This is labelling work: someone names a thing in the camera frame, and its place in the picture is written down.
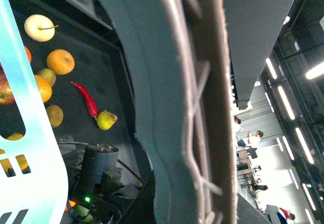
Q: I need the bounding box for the grey basket handle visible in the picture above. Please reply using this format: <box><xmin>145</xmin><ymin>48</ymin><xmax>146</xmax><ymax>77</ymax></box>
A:
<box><xmin>99</xmin><ymin>0</ymin><xmax>237</xmax><ymax>223</ymax></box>

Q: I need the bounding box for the mint green shopping basket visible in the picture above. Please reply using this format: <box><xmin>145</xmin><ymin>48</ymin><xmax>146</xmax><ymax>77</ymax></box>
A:
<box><xmin>1</xmin><ymin>0</ymin><xmax>68</xmax><ymax>223</ymax></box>

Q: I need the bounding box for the black fruit shelf tray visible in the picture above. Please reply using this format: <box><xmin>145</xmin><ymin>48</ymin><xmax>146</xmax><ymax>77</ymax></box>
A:
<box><xmin>0</xmin><ymin>0</ymin><xmax>152</xmax><ymax>224</ymax></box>

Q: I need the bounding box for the yellow green pear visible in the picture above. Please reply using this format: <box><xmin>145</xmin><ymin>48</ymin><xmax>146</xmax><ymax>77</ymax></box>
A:
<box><xmin>97</xmin><ymin>110</ymin><xmax>118</xmax><ymax>130</ymax></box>

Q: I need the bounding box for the red chili pepper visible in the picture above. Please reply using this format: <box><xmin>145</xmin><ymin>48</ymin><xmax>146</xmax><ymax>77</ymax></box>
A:
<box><xmin>70</xmin><ymin>81</ymin><xmax>98</xmax><ymax>120</ymax></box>

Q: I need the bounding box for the orange tangerine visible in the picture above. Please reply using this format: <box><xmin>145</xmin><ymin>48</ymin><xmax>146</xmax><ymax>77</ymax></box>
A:
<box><xmin>47</xmin><ymin>49</ymin><xmax>75</xmax><ymax>75</ymax></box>

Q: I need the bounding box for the pale yellow apple with stem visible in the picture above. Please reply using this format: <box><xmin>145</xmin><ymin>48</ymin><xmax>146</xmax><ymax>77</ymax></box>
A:
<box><xmin>24</xmin><ymin>14</ymin><xmax>59</xmax><ymax>42</ymax></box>

